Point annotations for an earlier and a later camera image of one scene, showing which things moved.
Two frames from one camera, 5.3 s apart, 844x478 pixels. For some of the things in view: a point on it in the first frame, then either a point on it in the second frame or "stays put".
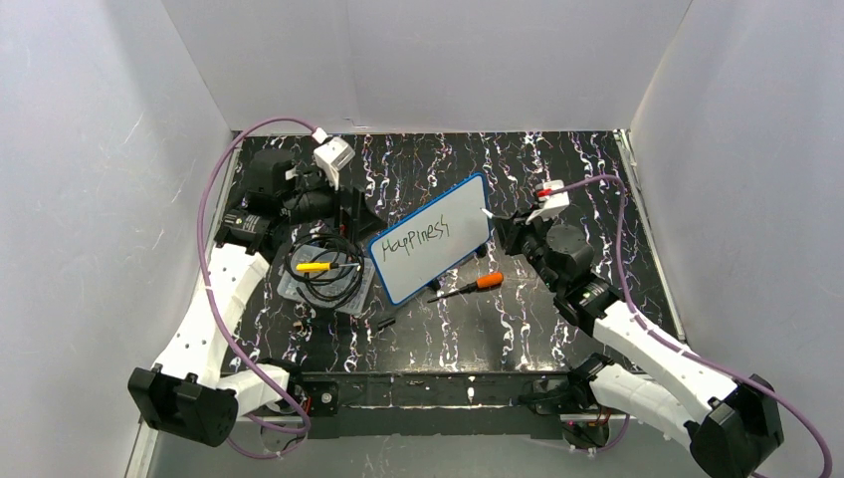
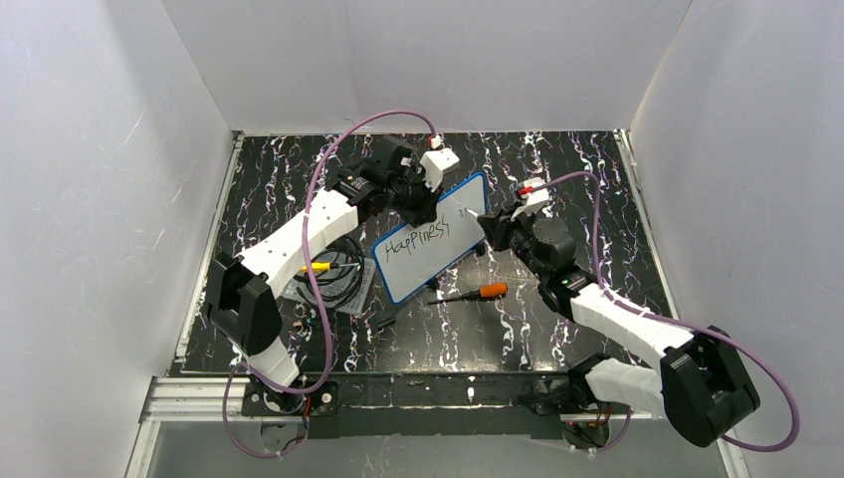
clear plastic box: (327, 276) stays put
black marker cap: (386, 323) stays put
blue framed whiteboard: (434, 240) stays put
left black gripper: (346, 205) -> (422, 202)
